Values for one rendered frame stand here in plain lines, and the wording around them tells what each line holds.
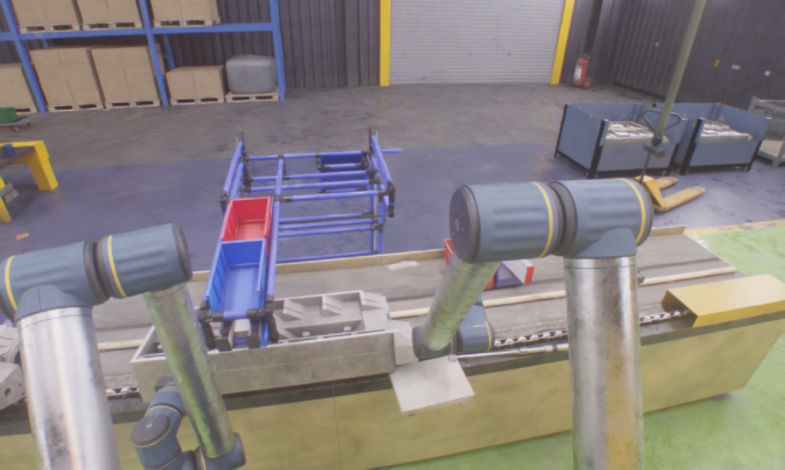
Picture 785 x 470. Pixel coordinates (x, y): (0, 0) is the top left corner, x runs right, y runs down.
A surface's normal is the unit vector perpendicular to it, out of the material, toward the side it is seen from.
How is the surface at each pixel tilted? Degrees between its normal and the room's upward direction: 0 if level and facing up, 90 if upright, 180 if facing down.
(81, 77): 90
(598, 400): 70
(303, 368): 80
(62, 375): 44
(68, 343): 49
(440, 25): 90
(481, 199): 25
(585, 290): 76
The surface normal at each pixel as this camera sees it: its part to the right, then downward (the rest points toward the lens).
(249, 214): 0.18, 0.54
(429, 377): 0.01, -0.87
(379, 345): 0.18, 0.33
